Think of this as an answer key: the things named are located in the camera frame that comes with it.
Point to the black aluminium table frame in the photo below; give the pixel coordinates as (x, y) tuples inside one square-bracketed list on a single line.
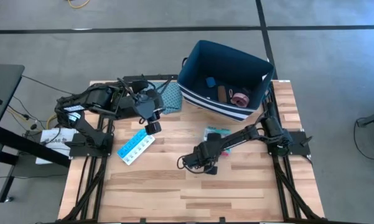
[(100, 183)]

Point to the navy white striped fabric basket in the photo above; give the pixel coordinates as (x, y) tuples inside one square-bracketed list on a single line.
[(230, 62)]

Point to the white paper sheet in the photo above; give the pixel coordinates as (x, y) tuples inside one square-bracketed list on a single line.
[(51, 135)]

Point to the tan elastic bandage roll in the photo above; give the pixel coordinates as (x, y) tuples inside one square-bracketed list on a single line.
[(222, 94)]

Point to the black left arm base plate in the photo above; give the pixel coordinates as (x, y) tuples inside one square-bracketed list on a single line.
[(81, 151)]

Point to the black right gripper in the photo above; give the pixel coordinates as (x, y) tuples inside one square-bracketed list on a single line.
[(209, 154)]

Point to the blue tape roll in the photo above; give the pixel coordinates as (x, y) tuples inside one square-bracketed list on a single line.
[(210, 82)]

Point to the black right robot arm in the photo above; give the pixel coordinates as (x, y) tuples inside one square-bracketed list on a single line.
[(236, 137)]

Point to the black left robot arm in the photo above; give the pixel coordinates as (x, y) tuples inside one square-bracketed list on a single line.
[(93, 98)]

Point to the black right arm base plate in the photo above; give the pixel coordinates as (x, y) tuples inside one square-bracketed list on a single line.
[(300, 146)]

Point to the teal patterned cloth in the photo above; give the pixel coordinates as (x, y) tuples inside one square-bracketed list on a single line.
[(172, 98)]

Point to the green first aid kit box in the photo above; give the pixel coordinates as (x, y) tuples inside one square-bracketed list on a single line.
[(225, 130)]

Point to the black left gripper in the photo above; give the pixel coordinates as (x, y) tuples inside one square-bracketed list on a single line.
[(144, 107)]

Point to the black desk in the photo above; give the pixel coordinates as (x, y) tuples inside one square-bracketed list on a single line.
[(3, 84)]

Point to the blue white pill organizer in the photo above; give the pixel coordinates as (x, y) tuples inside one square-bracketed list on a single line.
[(133, 147)]

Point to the pink tape roll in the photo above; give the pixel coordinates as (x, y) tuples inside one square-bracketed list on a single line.
[(240, 99)]

